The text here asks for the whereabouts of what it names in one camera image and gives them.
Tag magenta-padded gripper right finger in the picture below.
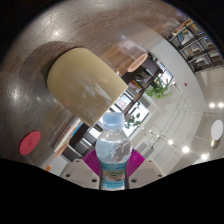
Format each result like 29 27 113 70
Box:
126 148 167 190

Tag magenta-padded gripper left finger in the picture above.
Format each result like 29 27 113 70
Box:
60 148 102 190

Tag clear water bottle blue cap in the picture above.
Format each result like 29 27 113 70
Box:
95 111 133 191

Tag flat books with blue cover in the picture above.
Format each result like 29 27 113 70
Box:
51 116 84 153

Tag small potted plant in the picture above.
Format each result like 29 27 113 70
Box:
123 113 142 130

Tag flat round red coaster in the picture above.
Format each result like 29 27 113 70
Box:
19 130 42 156

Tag ceiling lights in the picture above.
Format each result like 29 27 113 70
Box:
148 101 224 162

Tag bushy potted plant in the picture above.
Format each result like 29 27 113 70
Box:
144 77 173 100

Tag cream ceramic cup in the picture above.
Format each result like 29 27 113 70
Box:
46 47 129 128

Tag dark low shelf unit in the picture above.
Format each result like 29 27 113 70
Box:
61 54 174 162

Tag orange chairs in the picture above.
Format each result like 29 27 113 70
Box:
44 53 149 173

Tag tall bookshelf with books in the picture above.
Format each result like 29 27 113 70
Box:
165 18 224 74

